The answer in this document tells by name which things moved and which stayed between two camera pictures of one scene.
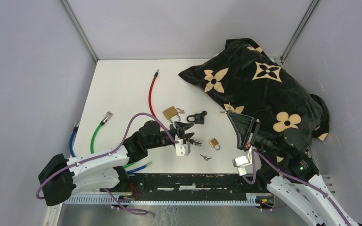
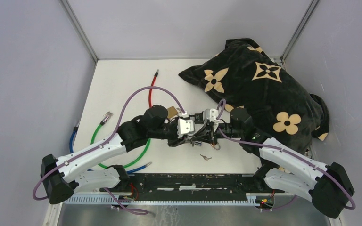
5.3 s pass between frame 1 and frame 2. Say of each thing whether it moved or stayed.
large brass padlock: stayed
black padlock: stayed
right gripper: moved
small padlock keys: stayed
